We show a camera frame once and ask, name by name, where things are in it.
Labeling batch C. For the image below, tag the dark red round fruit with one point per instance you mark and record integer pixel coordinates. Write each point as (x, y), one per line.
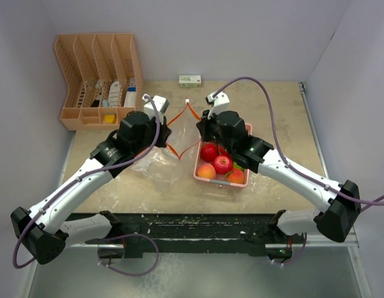
(208, 152)

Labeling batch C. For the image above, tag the white leaflet package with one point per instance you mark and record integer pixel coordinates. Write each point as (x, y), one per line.
(114, 93)

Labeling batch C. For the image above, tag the yellow grey stamp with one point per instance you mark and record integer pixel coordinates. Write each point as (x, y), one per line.
(110, 119)

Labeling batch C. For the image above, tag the pink perforated plastic basket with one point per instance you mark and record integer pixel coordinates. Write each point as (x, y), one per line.
(220, 179)

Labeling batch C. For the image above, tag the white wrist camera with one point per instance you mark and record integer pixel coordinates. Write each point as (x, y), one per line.
(218, 102)
(156, 105)

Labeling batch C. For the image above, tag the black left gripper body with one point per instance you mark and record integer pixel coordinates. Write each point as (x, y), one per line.
(150, 138)

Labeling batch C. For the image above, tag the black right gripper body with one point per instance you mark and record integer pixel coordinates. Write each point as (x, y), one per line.
(210, 130)

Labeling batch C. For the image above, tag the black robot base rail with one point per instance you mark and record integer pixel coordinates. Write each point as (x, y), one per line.
(251, 234)

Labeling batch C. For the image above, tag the blue white box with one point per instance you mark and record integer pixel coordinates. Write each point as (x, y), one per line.
(130, 97)

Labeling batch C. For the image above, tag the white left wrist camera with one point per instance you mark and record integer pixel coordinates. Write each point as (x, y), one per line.
(156, 105)

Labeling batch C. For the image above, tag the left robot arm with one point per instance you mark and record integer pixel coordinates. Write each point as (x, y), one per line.
(44, 229)

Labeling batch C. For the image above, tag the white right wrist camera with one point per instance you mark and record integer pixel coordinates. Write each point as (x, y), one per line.
(218, 102)

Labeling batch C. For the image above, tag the green white small box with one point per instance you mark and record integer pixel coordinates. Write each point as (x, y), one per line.
(190, 81)

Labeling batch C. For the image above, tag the peach plastic file organizer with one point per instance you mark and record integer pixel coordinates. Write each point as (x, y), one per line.
(90, 63)

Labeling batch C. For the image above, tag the red apple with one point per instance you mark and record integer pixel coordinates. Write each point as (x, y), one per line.
(222, 164)

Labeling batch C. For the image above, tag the clear orange-zipper top bag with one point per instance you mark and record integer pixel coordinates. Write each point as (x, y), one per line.
(168, 164)

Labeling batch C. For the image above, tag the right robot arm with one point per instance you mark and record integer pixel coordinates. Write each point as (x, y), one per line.
(336, 205)

